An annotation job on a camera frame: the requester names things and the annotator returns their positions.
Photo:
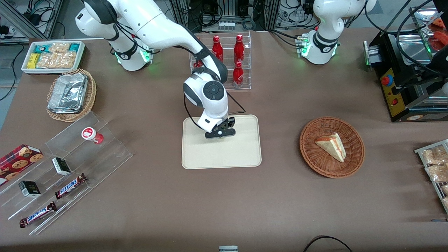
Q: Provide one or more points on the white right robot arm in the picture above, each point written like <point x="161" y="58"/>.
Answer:
<point x="210" y="91"/>

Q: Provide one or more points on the clear acrylic stepped stand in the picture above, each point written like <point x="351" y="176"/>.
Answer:
<point x="105" y="154"/>

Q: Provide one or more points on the clear acrylic bottle rack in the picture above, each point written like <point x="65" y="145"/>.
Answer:
<point x="246" y="84"/>

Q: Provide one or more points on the clear rice cracker bag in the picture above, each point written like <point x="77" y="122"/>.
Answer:
<point x="59" y="48"/>
<point x="56" y="60"/>

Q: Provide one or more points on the red emergency stop button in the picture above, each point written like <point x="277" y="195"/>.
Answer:
<point x="387" y="80"/>

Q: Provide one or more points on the yellow snack pack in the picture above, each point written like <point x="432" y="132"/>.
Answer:
<point x="33" y="61"/>

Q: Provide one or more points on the small grey device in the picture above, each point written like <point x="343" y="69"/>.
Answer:
<point x="228" y="249"/>

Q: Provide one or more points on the round wicker basket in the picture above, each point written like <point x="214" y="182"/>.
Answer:
<point x="311" y="157"/>

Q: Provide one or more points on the black sealing machine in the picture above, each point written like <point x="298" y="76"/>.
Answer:
<point x="402" y="112"/>

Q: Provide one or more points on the red gum bottle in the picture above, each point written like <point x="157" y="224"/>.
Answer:
<point x="89" y="133"/>

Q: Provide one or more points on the red cola bottle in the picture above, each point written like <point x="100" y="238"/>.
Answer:
<point x="217" y="49"/>
<point x="239" y="49"/>
<point x="238" y="75"/>
<point x="197" y="64"/>

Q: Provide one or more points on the white power strip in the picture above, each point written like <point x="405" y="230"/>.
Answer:
<point x="226" y="26"/>

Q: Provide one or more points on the teal snack pack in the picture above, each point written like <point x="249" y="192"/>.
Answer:
<point x="41" y="49"/>
<point x="74" y="48"/>

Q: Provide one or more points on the clear snack bag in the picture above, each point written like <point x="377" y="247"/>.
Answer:
<point x="437" y="173"/>
<point x="435" y="155"/>

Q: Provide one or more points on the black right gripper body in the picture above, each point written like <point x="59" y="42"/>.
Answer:
<point x="229" y="123"/>

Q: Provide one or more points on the red plaid cookie box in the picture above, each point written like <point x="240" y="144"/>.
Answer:
<point x="19" y="161"/>

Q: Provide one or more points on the stack of foil trays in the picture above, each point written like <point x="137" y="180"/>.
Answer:
<point x="68" y="93"/>

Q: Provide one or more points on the small black box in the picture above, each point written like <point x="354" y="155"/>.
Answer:
<point x="29" y="189"/>
<point x="61" y="166"/>

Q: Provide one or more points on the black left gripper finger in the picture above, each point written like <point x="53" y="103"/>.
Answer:
<point x="402" y="90"/>

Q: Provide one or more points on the wicker basket with foil trays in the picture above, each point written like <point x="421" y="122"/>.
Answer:
<point x="91" y="92"/>

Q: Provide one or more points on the beige serving tray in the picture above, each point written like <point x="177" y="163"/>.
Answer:
<point x="221" y="154"/>

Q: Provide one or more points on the red snack packet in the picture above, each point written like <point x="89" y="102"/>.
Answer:
<point x="440" y="40"/>

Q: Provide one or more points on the Snickers bar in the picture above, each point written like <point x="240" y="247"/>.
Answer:
<point x="37" y="215"/>
<point x="70" y="186"/>

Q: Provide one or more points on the white snack bin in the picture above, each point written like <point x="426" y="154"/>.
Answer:
<point x="52" y="71"/>

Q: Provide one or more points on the wrapped triangle sandwich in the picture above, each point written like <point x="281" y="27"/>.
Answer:
<point x="332" y="146"/>

